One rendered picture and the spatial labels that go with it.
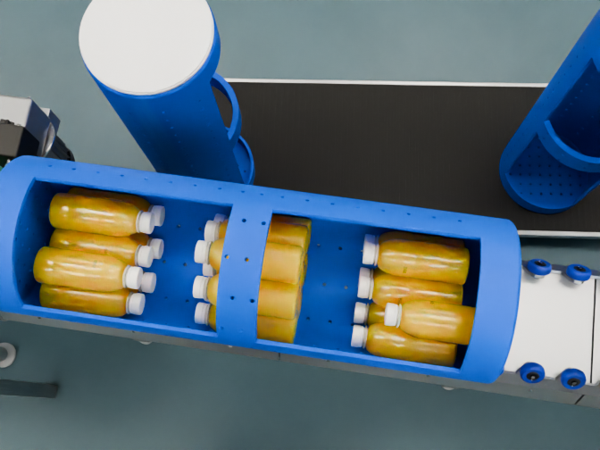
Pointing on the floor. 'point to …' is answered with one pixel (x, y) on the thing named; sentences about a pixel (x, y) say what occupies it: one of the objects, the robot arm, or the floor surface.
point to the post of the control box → (27, 389)
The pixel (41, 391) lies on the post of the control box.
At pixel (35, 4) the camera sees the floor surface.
